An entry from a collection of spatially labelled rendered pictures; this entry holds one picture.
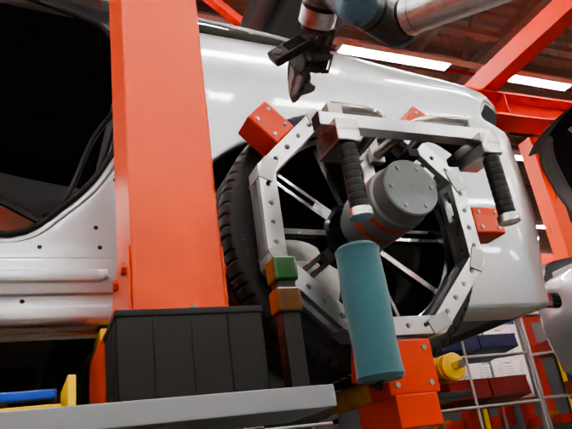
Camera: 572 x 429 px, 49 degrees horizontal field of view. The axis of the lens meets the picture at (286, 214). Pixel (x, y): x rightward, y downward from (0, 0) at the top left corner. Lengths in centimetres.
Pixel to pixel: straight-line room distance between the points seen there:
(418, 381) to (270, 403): 54
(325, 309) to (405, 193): 28
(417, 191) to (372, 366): 38
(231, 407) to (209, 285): 32
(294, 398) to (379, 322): 36
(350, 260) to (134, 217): 40
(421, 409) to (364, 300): 27
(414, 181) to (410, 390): 42
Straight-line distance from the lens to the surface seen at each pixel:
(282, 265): 97
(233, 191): 138
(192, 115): 123
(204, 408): 81
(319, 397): 86
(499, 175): 134
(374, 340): 115
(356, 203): 111
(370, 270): 118
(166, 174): 115
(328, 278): 192
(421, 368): 133
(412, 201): 128
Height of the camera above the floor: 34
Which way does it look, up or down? 23 degrees up
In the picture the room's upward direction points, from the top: 8 degrees counter-clockwise
